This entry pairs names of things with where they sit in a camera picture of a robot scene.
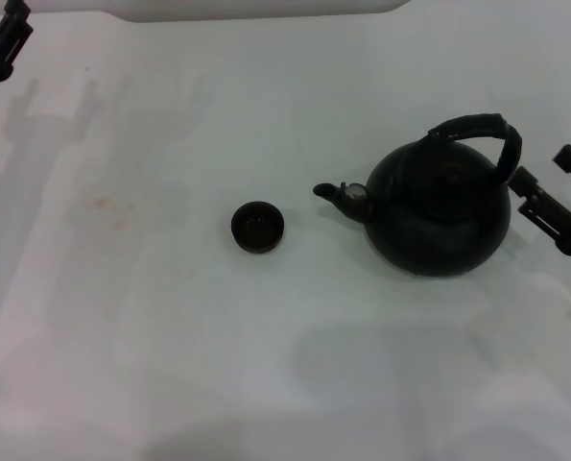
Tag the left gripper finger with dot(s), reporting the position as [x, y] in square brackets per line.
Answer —
[11, 36]
[17, 9]

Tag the black round teapot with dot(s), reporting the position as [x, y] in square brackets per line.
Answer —
[434, 225]

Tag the small dark teacup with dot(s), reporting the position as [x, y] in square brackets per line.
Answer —
[257, 228]

